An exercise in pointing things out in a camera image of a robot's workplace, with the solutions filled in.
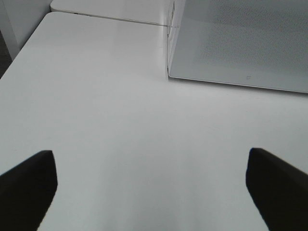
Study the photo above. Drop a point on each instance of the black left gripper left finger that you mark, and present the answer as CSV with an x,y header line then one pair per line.
x,y
27,191

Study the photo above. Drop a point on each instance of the white microwave door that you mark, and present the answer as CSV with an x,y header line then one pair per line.
x,y
240,41

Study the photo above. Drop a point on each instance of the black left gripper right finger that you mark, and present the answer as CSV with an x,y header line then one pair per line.
x,y
279,191

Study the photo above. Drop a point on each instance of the white microwave oven body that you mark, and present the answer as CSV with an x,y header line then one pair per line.
x,y
171,41

